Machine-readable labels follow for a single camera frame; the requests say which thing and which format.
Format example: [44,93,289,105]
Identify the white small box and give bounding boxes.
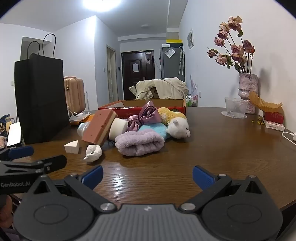
[264,120,285,130]

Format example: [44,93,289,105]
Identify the white tissue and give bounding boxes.
[83,144,102,163]

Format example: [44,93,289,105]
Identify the smartphone with lit screen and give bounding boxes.
[6,122,23,148]

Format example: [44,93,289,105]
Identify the person's left hand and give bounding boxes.
[0,195,14,230]

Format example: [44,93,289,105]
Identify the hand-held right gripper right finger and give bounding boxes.
[178,165,269,215]

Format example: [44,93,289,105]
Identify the small shelf with bottles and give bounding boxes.
[185,94,198,107]

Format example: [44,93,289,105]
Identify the red small box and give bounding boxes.
[263,111,285,124]

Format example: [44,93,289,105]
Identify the clear plastic bottle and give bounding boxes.
[77,122,91,137]

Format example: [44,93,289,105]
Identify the white folded umbrella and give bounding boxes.
[179,45,185,75]

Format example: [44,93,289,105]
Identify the clear plastic saucer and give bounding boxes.
[221,111,248,119]

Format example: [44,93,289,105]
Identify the pink and yellow sponge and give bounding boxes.
[81,109,118,146]

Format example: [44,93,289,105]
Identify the orange pleated paper liners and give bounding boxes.
[248,91,284,114]

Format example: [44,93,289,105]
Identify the pink suitcase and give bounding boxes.
[63,76,86,112]

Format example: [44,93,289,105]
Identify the beige interior door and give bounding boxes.
[106,45,119,103]

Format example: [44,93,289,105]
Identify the pink wall decal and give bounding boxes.
[190,74,199,93]

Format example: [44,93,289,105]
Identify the clear plastic cup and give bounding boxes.
[225,97,249,116]

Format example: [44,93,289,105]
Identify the white and yellow plush toy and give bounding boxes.
[158,107,191,139]

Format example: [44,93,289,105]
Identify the pink mottled vase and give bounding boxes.
[238,73,258,114]

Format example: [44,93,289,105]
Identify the black paper bag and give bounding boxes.
[14,34,70,144]

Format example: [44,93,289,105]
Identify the red cardboard box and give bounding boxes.
[98,99,187,121]

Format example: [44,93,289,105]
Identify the purple satin bow scrunchie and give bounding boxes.
[127,101,162,132]

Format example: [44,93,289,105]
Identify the beige coat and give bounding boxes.
[129,77,189,100]

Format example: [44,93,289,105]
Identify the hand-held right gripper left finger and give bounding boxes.
[28,165,117,215]

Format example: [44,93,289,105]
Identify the blue fluffy cloth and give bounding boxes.
[138,122,167,140]

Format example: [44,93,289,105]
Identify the bright ceiling light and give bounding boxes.
[83,0,123,11]

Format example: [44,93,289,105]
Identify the dried pink roses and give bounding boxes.
[207,16,255,74]

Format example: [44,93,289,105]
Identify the grey refrigerator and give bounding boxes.
[160,46,185,82]

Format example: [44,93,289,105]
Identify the dark blue patterned bag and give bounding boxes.
[0,113,11,139]

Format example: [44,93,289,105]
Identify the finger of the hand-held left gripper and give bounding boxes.
[0,146,35,162]
[0,155,67,179]

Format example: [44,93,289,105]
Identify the dark brown entrance door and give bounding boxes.
[121,50,155,100]

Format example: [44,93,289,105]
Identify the white charger with cable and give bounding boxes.
[282,132,296,143]

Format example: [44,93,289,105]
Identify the white plastic wrapper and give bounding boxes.
[69,112,92,125]

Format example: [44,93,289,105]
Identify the white wedge makeup sponge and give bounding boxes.
[64,140,80,154]

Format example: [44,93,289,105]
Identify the purple fluffy headband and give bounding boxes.
[115,129,164,156]

